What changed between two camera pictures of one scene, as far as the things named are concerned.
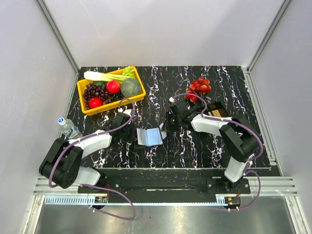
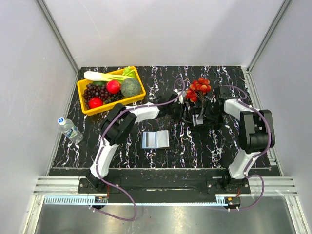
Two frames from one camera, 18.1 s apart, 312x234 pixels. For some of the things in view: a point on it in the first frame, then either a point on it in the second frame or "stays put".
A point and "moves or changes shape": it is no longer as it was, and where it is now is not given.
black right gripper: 169,114 → 211,119
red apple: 113,87 stays put
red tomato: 94,102 stays put
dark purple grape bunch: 91,91 stays put
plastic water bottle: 70,130 stays put
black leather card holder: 151,137 moves or changes shape
